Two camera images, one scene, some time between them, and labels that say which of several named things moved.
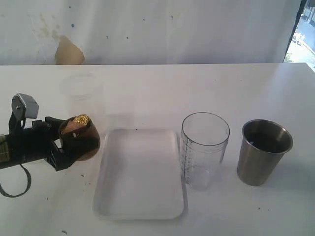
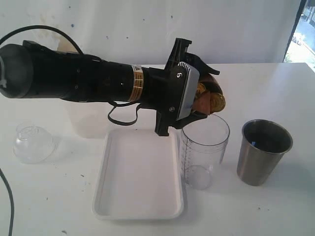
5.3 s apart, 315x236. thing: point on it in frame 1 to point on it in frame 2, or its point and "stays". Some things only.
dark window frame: x=302 y=3 stays
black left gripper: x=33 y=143 to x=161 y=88
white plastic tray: x=139 y=175 stays
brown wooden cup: x=82 y=140 to x=210 y=83
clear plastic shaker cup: x=204 y=137 stays
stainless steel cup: x=263 y=144 stays
